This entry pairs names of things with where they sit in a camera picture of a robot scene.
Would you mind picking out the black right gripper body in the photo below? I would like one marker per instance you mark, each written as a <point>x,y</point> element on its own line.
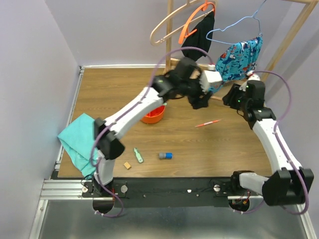
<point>235,98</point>

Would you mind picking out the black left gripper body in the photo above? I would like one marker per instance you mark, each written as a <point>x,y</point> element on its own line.
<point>194,92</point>

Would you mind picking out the orange transparent pen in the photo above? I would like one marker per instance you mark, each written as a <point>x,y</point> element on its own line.
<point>207,123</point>

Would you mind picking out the orange round desk organizer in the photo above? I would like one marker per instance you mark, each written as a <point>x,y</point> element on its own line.
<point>154,116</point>

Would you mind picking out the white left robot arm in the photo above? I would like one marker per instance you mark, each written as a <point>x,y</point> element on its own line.
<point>187,79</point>

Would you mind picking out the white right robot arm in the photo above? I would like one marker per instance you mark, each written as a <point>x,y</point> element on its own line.
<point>289,183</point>

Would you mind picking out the blue fish pattern garment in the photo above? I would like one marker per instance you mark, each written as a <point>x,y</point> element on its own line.
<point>237,60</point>

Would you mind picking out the black hanging garment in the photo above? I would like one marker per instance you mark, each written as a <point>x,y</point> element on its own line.
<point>198,39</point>

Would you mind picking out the orange plastic hanger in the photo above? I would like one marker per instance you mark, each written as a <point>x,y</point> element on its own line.
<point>202,11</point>

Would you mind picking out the grey blue cylinder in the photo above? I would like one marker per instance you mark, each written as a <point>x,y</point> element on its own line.
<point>166,155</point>

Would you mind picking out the beige wooden hanger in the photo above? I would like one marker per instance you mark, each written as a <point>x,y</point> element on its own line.
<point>168,22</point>

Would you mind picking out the small wooden block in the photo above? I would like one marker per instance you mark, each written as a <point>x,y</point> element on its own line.
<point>127,165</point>

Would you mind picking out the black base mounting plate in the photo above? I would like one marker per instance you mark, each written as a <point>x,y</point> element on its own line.
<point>166,192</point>

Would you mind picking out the teal folded cloth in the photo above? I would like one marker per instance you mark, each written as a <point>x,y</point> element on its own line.
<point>77,140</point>

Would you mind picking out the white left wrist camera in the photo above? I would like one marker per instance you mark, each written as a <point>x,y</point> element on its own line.
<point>210,80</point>

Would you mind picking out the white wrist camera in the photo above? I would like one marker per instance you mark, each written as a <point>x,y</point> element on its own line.
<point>210,80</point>
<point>251,76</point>

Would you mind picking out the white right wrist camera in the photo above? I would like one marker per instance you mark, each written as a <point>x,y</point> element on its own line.
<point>251,76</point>

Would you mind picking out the blue wire hanger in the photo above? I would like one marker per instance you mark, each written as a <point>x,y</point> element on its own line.
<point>243,29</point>

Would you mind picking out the aluminium frame rail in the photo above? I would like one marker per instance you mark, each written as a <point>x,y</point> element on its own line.
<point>54,188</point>

